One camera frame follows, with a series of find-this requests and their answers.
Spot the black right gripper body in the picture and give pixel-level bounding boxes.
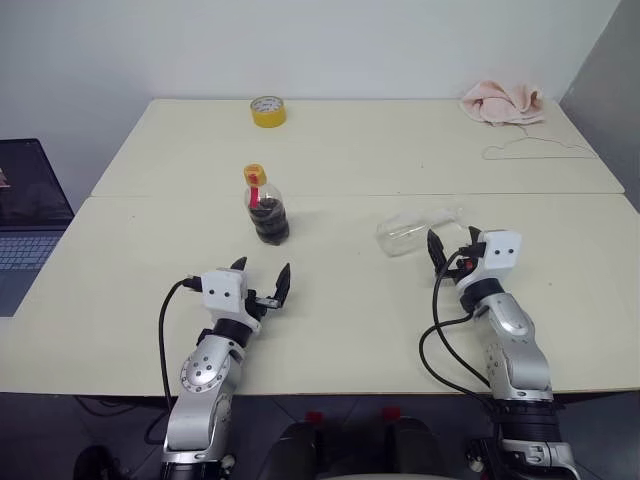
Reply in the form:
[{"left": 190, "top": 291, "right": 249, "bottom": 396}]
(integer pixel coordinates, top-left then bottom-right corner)
[{"left": 438, "top": 242, "right": 484, "bottom": 287}]

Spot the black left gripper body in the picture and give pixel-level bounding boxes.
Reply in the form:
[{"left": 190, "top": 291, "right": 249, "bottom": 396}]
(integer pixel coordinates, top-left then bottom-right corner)
[{"left": 241, "top": 287, "right": 282, "bottom": 322}]

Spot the clear wine glass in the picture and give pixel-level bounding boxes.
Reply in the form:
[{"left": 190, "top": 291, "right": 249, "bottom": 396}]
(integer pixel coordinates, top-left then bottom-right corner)
[{"left": 375, "top": 205, "right": 472, "bottom": 259}]

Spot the cola bottle with yellow cap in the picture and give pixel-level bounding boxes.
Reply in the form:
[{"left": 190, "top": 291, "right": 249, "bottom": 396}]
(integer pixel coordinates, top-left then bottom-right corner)
[{"left": 242, "top": 163, "right": 292, "bottom": 247}]

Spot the pink towel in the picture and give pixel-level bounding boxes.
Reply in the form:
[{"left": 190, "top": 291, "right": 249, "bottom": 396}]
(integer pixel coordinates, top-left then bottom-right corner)
[{"left": 460, "top": 79, "right": 547, "bottom": 128}]

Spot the dark rounded shape red cap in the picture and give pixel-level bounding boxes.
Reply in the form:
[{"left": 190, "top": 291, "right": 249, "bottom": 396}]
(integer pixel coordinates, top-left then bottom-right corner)
[
  {"left": 277, "top": 410, "right": 326, "bottom": 480},
  {"left": 379, "top": 406, "right": 442, "bottom": 480}
]

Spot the yellow tape roll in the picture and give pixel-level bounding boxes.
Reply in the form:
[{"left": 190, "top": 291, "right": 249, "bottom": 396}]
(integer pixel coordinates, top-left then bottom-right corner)
[{"left": 249, "top": 95, "right": 288, "bottom": 130}]

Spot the dark laptop computer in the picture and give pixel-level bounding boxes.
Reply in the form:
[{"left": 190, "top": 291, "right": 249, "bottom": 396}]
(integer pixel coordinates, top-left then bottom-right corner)
[{"left": 0, "top": 138, "right": 77, "bottom": 318}]

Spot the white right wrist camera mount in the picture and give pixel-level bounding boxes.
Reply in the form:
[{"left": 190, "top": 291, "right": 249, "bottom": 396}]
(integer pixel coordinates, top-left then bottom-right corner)
[{"left": 477, "top": 229, "right": 523, "bottom": 287}]

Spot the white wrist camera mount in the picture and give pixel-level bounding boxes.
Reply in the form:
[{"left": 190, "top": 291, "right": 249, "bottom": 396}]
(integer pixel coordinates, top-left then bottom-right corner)
[
  {"left": 477, "top": 229, "right": 523, "bottom": 287},
  {"left": 201, "top": 268, "right": 262, "bottom": 332}
]

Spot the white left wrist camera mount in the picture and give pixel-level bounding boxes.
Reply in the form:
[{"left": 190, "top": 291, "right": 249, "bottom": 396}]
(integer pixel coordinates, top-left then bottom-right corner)
[{"left": 201, "top": 268, "right": 262, "bottom": 332}]

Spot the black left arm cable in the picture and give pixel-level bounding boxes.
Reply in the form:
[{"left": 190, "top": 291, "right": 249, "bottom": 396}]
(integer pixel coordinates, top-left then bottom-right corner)
[{"left": 157, "top": 274, "right": 205, "bottom": 409}]

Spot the thin wire clothes hanger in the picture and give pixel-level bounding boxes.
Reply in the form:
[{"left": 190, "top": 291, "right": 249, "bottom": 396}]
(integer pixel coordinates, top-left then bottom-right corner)
[{"left": 481, "top": 126, "right": 599, "bottom": 163}]

